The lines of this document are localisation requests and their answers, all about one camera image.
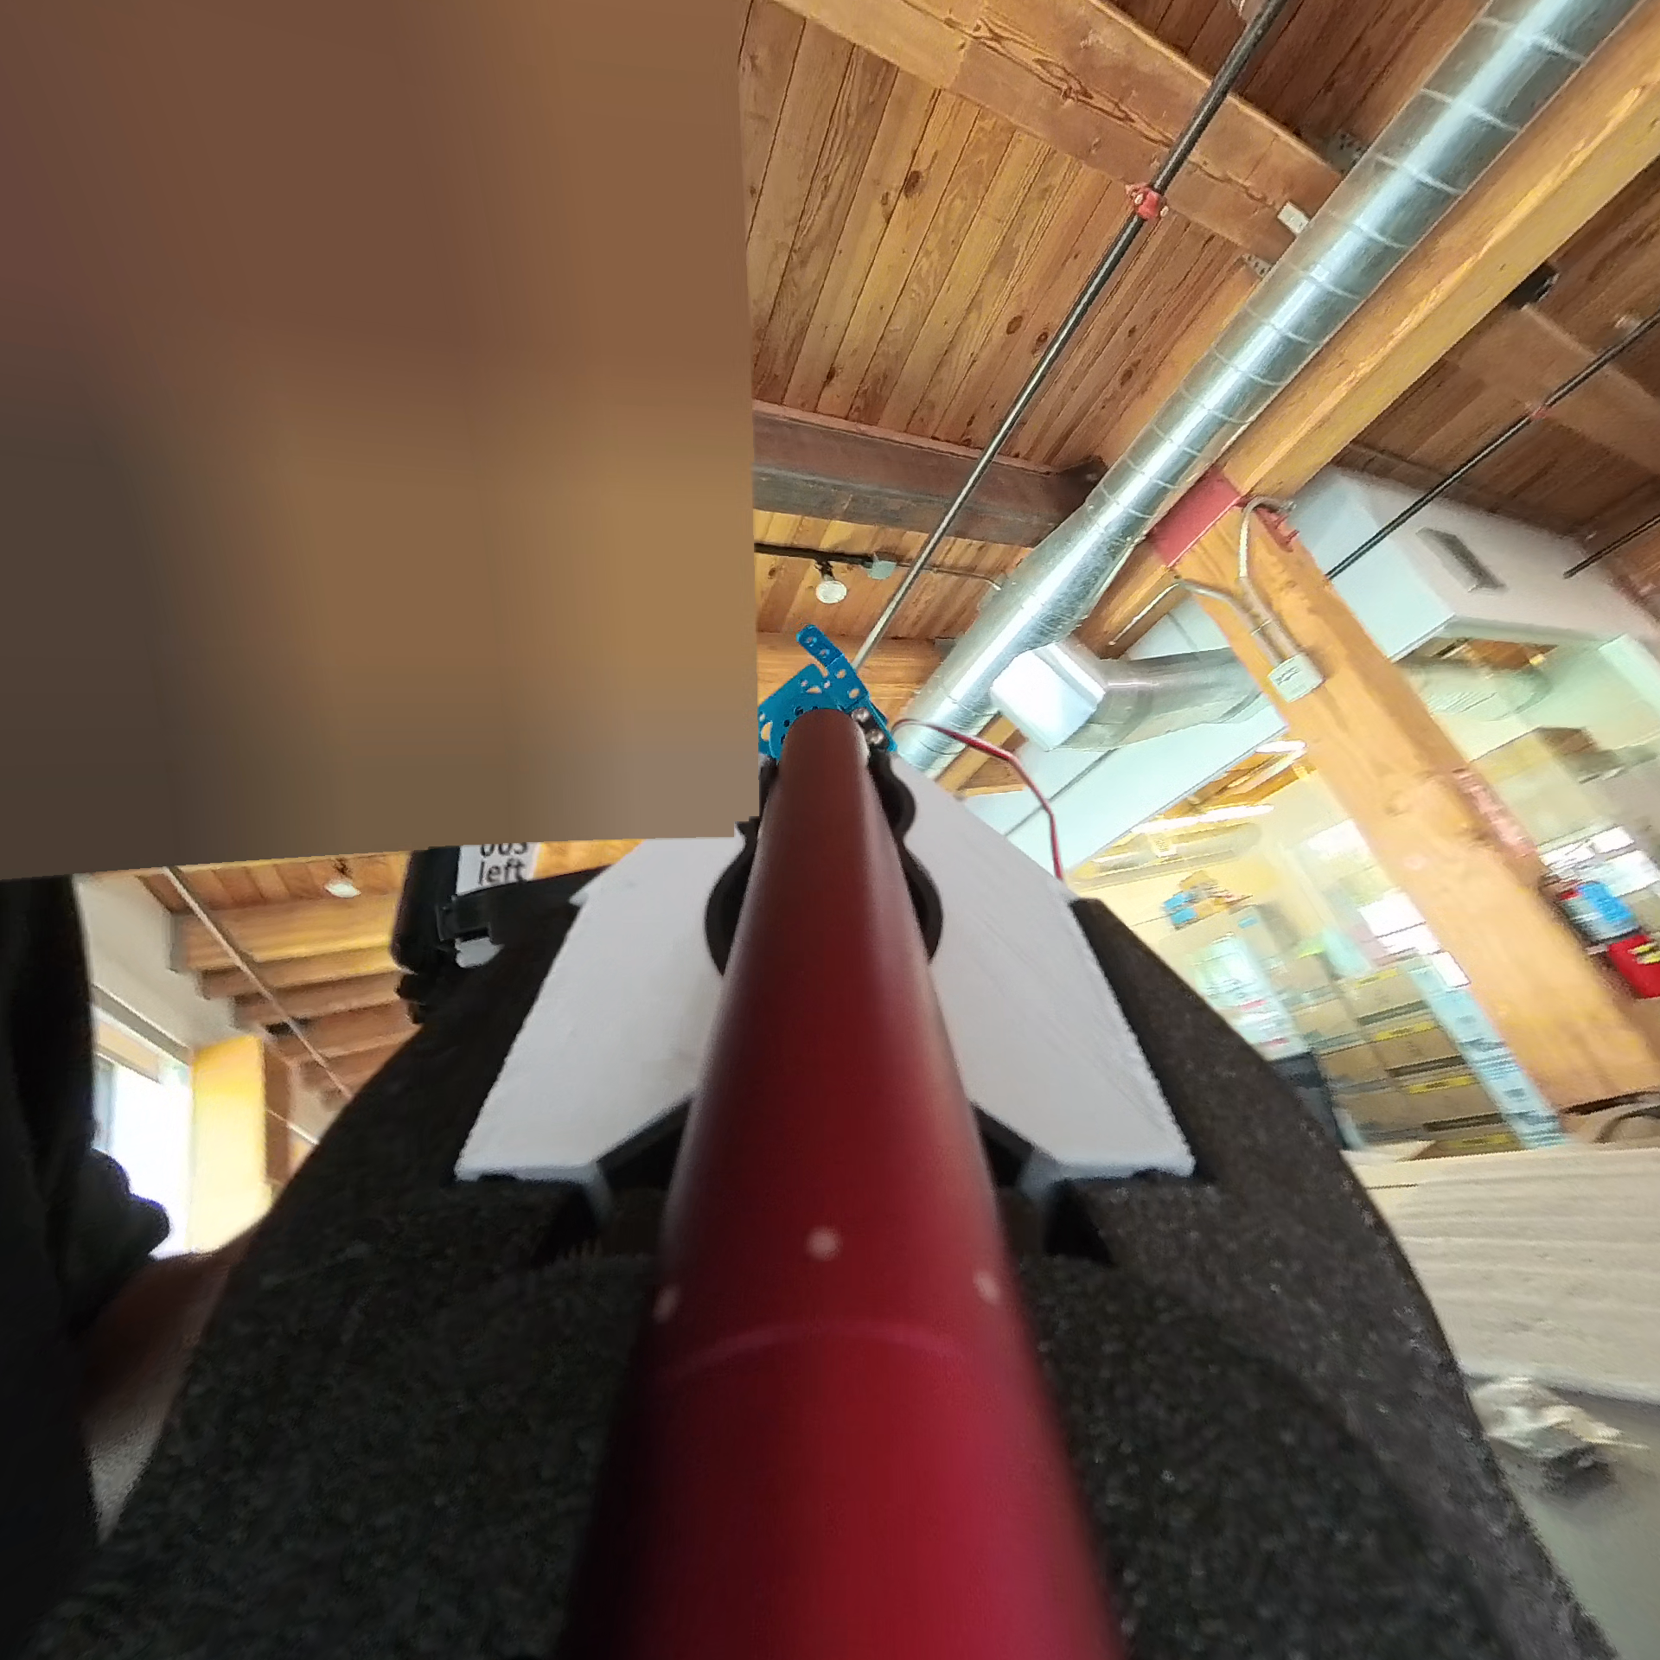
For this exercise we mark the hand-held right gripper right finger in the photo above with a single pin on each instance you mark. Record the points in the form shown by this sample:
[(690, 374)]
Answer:
[(1036, 1012)]

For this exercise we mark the black light track rail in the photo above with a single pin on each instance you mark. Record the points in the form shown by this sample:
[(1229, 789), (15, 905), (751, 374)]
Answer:
[(804, 555)]

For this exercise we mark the stack of cardboard boxes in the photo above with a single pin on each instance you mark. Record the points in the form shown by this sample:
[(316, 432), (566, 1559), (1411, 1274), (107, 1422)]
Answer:
[(1401, 1038)]

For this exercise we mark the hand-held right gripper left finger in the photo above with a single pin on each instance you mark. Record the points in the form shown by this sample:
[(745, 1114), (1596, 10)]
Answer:
[(583, 1026)]

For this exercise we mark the red wall box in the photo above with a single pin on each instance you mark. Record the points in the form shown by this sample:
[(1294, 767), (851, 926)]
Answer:
[(1634, 967)]

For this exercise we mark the wooden support post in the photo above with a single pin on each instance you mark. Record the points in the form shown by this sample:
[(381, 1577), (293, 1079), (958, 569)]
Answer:
[(1427, 806)]

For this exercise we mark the thin metal ceiling rod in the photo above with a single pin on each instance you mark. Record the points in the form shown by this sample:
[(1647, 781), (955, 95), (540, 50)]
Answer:
[(1023, 391)]

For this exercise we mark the blue toy robot arm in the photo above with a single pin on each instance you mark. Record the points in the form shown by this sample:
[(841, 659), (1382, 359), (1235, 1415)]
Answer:
[(804, 702)]

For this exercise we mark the white spot light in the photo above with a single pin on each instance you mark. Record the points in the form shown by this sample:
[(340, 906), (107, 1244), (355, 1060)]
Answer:
[(830, 585), (341, 888)]

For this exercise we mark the white foam sheet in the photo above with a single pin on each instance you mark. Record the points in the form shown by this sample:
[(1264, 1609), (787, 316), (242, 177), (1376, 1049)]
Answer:
[(1531, 1258)]

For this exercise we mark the silver air duct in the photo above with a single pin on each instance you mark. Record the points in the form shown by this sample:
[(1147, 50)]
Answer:
[(1295, 297)]

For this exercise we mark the glass window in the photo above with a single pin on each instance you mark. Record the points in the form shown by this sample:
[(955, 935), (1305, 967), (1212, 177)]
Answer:
[(141, 1142)]

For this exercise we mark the small clear screw bag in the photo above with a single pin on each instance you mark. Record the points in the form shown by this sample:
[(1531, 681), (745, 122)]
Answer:
[(1551, 1427)]

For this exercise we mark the person's dark clothing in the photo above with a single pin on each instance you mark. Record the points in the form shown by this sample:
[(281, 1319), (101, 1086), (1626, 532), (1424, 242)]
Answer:
[(36, 1103)]

